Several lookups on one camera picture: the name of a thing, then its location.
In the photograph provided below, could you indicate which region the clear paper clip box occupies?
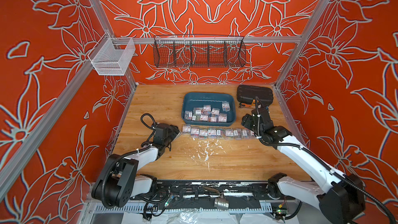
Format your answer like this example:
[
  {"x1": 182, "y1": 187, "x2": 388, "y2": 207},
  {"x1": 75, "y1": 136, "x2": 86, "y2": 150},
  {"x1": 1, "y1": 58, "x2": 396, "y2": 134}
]
[
  {"x1": 199, "y1": 129, "x2": 208, "y2": 140},
  {"x1": 224, "y1": 129, "x2": 235, "y2": 140},
  {"x1": 233, "y1": 128, "x2": 243, "y2": 140},
  {"x1": 181, "y1": 124, "x2": 191, "y2": 135},
  {"x1": 241, "y1": 129, "x2": 250, "y2": 139},
  {"x1": 208, "y1": 128, "x2": 217, "y2": 139},
  {"x1": 249, "y1": 130, "x2": 257, "y2": 139},
  {"x1": 216, "y1": 128, "x2": 225, "y2": 139},
  {"x1": 190, "y1": 126, "x2": 200, "y2": 138}
]

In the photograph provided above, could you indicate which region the blue plastic storage tray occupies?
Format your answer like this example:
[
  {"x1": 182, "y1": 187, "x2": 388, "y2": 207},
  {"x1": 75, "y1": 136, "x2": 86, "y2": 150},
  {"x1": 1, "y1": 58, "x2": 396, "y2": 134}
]
[{"x1": 181, "y1": 92, "x2": 237, "y2": 127}]

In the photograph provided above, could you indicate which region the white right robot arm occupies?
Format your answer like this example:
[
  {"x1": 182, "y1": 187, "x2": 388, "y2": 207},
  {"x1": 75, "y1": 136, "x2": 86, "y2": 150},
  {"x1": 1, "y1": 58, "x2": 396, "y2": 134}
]
[{"x1": 241, "y1": 97, "x2": 397, "y2": 224}]

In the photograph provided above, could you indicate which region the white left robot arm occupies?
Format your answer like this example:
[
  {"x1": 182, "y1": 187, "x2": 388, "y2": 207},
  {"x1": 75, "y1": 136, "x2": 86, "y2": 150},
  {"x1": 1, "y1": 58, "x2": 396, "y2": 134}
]
[{"x1": 91, "y1": 113, "x2": 181, "y2": 209}]

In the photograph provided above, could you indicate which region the orange black ratchet wrench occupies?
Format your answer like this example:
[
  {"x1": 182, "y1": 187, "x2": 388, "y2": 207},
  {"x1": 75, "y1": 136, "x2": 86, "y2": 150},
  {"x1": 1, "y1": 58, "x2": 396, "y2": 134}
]
[{"x1": 239, "y1": 102, "x2": 254, "y2": 109}]

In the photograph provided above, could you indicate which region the black plastic tool case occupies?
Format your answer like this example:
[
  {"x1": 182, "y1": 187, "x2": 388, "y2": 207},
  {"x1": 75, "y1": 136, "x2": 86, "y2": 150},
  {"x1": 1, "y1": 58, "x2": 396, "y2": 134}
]
[{"x1": 236, "y1": 85, "x2": 274, "y2": 106}]

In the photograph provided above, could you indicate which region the silver metal cylinder fitting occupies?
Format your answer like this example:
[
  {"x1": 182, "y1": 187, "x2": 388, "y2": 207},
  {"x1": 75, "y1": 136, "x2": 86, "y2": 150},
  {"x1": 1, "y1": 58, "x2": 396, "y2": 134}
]
[{"x1": 214, "y1": 197, "x2": 229, "y2": 211}]

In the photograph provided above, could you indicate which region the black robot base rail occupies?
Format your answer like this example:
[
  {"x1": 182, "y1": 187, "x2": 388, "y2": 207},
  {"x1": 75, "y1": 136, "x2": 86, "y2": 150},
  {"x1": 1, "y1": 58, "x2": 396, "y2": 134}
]
[{"x1": 131, "y1": 179, "x2": 299, "y2": 215}]

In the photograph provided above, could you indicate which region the black wire wall basket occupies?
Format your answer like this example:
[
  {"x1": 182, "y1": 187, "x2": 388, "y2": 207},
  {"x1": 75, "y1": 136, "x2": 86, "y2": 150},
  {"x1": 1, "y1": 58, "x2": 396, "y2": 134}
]
[{"x1": 153, "y1": 34, "x2": 247, "y2": 68}]

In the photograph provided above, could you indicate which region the white wire mesh basket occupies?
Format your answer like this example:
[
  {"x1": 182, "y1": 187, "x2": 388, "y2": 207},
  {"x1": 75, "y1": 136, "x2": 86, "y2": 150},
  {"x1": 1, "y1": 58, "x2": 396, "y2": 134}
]
[{"x1": 88, "y1": 33, "x2": 136, "y2": 76}]

